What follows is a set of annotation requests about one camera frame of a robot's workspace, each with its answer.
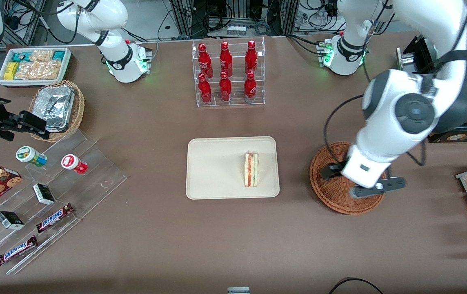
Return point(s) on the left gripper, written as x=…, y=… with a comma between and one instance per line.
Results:
x=330, y=171

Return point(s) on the triangular sandwich wedge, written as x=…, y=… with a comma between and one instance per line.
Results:
x=251, y=169

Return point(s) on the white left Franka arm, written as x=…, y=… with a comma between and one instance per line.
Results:
x=421, y=24

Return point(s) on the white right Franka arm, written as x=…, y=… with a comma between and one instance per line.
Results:
x=115, y=16

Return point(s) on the round brown wicker basket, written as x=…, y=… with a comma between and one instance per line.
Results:
x=339, y=204

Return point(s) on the aluminium foil tray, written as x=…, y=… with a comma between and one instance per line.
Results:
x=56, y=106

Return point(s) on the light wicker basket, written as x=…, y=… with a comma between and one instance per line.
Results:
x=79, y=110

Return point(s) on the beige rectangular tray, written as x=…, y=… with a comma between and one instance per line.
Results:
x=217, y=167

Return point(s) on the green lidded snack cup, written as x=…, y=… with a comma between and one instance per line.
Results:
x=29, y=155

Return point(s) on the yellow snack packet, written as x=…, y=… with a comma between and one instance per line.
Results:
x=11, y=71

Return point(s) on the clear bag beige crackers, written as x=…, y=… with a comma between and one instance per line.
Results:
x=41, y=55
x=39, y=70

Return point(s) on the red lidded snack cup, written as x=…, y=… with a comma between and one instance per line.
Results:
x=72, y=163

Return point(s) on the teal snack packet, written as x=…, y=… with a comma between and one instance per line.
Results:
x=58, y=55
x=21, y=56

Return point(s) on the small black carton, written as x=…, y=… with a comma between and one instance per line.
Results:
x=43, y=194
x=10, y=220

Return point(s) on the white rectangular snack bin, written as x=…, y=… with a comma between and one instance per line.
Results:
x=67, y=65

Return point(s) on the clear acrylic stepped stand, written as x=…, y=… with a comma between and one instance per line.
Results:
x=94, y=167

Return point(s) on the Snickers chocolate bar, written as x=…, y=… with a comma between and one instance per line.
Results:
x=54, y=218
x=16, y=251

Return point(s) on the red cola bottle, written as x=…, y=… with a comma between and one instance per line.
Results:
x=250, y=87
x=205, y=90
x=225, y=59
x=205, y=61
x=251, y=57
x=225, y=87

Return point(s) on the clear acrylic bottle rack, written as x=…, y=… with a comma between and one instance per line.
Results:
x=236, y=96

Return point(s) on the grey device edge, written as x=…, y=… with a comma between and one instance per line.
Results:
x=238, y=290

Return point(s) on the white power strip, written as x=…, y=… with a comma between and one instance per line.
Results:
x=236, y=30

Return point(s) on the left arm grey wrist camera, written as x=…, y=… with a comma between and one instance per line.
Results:
x=392, y=183

